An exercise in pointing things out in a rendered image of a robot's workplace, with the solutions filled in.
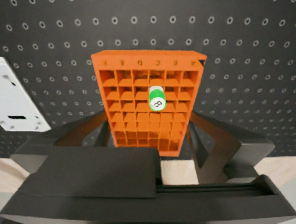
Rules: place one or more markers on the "orange tube rack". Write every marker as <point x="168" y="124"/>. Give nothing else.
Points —
<point x="139" y="125"/>

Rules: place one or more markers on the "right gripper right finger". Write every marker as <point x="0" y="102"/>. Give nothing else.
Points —
<point x="235" y="147"/>

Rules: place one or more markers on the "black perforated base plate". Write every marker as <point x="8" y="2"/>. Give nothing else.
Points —
<point x="248" y="79"/>

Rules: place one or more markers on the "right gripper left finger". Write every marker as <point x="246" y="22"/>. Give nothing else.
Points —
<point x="72" y="133"/>

